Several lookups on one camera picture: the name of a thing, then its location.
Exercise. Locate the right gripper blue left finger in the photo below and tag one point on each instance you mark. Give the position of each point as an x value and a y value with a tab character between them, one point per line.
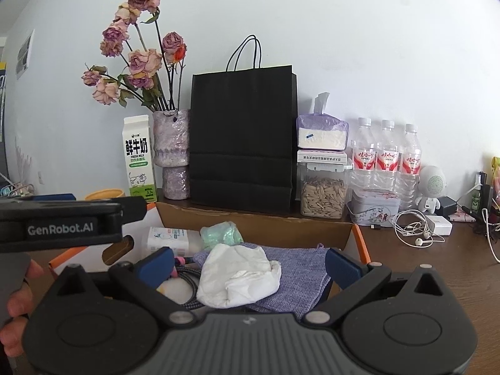
156	268

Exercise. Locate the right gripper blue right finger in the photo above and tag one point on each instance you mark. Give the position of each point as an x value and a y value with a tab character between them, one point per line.
343	269

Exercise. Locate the blue grey fabric pouch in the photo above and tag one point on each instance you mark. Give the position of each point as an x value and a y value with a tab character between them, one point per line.
303	279

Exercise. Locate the clear wet wipes box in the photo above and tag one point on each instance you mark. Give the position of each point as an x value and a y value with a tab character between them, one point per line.
184	243

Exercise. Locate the white cloth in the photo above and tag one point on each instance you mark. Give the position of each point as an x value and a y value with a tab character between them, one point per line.
235	276

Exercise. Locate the red pumpkin cardboard box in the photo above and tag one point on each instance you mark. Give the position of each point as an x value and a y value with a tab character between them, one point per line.
259	229

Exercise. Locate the alpaca plush toy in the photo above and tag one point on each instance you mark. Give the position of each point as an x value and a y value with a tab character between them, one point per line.
177	289

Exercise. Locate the clear bag green wrap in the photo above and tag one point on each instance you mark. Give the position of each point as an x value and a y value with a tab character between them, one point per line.
225	233

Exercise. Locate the person's left hand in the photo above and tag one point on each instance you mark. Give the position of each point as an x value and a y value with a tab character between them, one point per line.
19	305

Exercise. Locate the floral metal tin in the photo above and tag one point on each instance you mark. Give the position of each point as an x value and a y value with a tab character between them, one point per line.
373	207

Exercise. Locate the white earphones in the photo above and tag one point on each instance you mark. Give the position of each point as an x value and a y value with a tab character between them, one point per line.
416	234

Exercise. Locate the clear seed container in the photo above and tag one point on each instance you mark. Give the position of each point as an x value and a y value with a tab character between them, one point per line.
323	189

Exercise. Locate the yellow ceramic mug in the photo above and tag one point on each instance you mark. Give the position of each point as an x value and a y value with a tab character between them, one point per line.
105	194

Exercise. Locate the left water bottle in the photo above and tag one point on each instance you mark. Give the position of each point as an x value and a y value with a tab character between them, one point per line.
363	154

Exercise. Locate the water bottle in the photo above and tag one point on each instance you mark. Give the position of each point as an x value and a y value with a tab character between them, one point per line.
409	167
363	154
387	157

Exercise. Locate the middle water bottle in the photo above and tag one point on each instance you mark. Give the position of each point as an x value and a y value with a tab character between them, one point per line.
387	157

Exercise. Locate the white flat box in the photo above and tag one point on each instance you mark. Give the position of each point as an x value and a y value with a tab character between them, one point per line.
317	156

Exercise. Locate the white robot figurine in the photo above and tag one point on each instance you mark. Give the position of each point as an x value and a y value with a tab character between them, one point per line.
431	187

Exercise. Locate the purple textured vase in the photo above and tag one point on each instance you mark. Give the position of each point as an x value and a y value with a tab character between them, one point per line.
171	151

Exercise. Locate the right water bottle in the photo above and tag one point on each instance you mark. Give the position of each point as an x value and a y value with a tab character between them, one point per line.
409	167

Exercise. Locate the white green milk carton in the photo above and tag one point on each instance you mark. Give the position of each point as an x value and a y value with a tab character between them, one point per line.
138	158

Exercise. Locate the purple tissue pack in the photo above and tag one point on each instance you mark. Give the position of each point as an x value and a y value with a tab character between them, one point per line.
320	131

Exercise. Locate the black phone stand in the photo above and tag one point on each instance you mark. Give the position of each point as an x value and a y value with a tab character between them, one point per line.
486	201

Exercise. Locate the black paper shopping bag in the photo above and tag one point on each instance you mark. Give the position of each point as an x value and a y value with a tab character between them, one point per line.
243	138

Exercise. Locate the yellow pink snack bag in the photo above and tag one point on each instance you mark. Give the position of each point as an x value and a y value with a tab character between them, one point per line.
496	179

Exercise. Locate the dried pink rose bouquet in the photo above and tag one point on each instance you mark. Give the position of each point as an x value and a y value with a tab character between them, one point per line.
154	62

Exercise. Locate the white charger with cable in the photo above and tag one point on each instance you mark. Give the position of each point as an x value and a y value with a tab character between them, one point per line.
439	225

